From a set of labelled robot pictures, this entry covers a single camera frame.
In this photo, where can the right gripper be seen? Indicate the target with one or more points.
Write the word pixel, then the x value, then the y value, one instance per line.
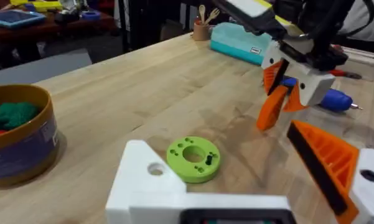
pixel 326 59

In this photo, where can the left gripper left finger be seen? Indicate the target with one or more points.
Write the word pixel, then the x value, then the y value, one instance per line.
pixel 143 174

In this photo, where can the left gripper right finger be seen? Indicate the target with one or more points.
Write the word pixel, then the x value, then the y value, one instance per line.
pixel 330 161

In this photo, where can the blue electric screwdriver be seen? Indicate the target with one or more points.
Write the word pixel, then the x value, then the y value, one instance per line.
pixel 336 101

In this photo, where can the black screw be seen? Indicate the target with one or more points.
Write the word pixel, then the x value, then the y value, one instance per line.
pixel 209 159

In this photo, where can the green disc with holes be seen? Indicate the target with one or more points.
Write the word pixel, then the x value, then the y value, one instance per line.
pixel 186 171

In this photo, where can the teal soft bag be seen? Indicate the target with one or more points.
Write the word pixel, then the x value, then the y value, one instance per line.
pixel 236 43

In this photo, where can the ribbed storage box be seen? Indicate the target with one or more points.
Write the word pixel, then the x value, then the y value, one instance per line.
pixel 364 62

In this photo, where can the right wrist flat plate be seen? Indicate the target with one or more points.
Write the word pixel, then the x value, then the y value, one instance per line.
pixel 249 6

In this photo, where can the wooden fork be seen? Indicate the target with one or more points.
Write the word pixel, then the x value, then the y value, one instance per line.
pixel 213 15

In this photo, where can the brown cup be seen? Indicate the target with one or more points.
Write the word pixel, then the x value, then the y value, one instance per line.
pixel 201 32

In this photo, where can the wooden spoon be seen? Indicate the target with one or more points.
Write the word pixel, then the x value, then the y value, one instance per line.
pixel 202 11

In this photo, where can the grey flat panel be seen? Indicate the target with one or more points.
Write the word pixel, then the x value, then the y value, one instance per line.
pixel 34 68

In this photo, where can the blue tape roll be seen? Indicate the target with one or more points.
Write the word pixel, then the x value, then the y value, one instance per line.
pixel 91 15

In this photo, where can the dark wooden side table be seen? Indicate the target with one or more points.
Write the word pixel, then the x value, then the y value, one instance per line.
pixel 49 28

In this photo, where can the yellow box heap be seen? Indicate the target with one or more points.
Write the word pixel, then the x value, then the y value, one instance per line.
pixel 43 4

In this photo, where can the blue flat tray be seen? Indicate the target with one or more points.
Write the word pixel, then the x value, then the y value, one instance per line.
pixel 14 18

